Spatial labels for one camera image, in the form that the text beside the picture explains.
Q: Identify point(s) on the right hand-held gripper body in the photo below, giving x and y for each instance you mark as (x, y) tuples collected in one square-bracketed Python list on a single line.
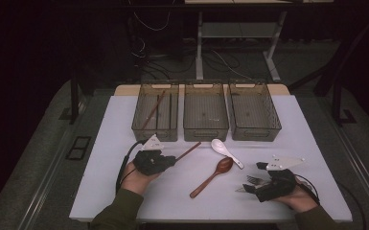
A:
[(278, 187)]

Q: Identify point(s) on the black metal stand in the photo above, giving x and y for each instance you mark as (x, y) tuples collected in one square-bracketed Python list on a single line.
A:
[(74, 96), (337, 96)]

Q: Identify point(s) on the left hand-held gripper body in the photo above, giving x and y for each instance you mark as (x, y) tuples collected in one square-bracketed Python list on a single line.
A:
[(150, 163)]

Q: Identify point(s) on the white board sheet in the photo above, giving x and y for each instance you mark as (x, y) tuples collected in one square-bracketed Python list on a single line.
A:
[(108, 159)]

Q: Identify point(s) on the person's right hand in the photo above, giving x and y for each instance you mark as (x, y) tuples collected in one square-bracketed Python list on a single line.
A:
[(300, 200)]

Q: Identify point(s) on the white metal desk frame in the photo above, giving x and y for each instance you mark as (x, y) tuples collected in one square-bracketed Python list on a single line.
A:
[(236, 30)]

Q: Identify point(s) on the person's left hand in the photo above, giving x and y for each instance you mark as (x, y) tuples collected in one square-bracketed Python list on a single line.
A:
[(134, 182)]

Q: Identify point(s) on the brown wooden spoon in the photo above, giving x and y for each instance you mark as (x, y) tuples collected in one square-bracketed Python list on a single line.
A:
[(224, 165)]

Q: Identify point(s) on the grey transparent storage bin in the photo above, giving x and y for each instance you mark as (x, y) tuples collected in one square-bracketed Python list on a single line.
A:
[(147, 105), (205, 111), (254, 111)]

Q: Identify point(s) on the metal fork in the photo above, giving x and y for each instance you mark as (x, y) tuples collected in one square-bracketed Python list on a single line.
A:
[(255, 179)]

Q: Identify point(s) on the white ceramic spoon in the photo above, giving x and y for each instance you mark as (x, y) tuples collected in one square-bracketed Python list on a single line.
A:
[(219, 146)]

